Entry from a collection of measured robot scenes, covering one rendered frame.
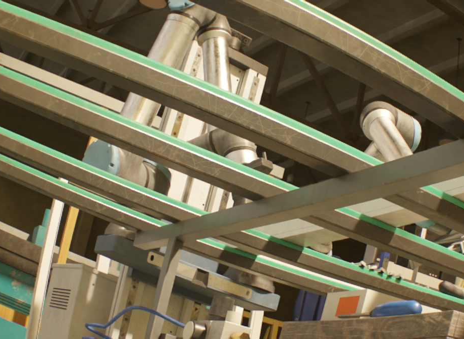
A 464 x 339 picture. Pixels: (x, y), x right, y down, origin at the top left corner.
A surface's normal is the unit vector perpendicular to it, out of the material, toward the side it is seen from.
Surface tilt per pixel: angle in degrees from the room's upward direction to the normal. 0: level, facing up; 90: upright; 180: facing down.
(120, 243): 90
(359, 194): 180
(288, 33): 180
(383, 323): 90
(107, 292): 90
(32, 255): 90
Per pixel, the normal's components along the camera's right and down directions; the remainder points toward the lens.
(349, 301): -0.85, -0.35
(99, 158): -0.52, -0.31
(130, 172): 0.79, 0.19
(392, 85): -0.24, 0.92
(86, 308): 0.57, -0.12
